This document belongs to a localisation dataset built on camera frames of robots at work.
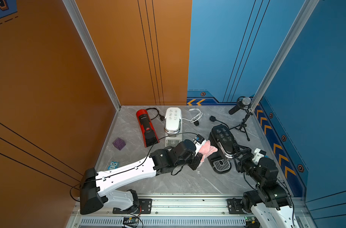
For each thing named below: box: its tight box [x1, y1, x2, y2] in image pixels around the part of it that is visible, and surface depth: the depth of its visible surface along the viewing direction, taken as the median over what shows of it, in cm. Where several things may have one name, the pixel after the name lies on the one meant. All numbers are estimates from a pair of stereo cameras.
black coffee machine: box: [207, 124, 238, 174], surface depth 77 cm
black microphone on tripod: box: [228, 95, 253, 142], surface depth 93 cm
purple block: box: [112, 137, 126, 151], surface depth 96 cm
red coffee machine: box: [135, 108, 161, 148], surface depth 89 cm
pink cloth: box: [198, 140, 219, 163], surface depth 68 cm
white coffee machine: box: [163, 106, 183, 150], surface depth 84 cm
